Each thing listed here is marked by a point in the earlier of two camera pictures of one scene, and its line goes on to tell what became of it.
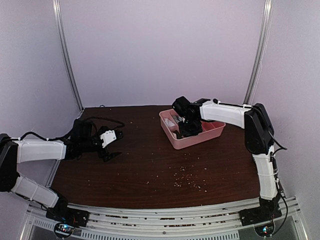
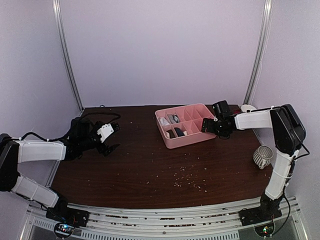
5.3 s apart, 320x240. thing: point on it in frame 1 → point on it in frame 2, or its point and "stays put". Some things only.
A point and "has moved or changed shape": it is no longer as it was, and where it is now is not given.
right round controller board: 264,230 stays put
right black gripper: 184,132 → 209,128
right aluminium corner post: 269,5 stays put
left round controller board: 64,230 stays put
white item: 169,122 → 163,122
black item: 178,136 → 171,133
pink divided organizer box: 170,123 has moved or changed shape
